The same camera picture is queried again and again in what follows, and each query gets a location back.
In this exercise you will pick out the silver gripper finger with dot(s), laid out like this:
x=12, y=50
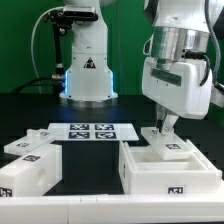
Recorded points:
x=168, y=123
x=159, y=116

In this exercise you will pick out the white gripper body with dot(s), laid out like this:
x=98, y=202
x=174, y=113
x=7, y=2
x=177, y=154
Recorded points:
x=178, y=89

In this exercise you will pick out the white cabinet door panel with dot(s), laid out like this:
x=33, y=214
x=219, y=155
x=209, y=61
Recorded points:
x=167, y=146
x=32, y=140

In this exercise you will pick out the white cabinet body box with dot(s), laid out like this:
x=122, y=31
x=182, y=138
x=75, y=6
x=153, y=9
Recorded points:
x=143, y=171

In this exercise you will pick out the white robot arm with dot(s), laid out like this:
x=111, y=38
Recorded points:
x=182, y=57

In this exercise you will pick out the white cabinet top block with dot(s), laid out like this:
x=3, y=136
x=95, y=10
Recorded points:
x=33, y=174

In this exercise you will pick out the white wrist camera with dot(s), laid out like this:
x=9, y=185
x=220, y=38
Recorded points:
x=217, y=95

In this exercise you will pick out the white L-shaped obstacle frame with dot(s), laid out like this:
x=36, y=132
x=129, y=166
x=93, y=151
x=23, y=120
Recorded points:
x=207, y=208

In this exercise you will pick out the white fiducial marker base plate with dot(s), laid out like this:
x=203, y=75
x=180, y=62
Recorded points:
x=94, y=131

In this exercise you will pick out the black camera on stand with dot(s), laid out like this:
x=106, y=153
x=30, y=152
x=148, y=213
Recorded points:
x=62, y=19

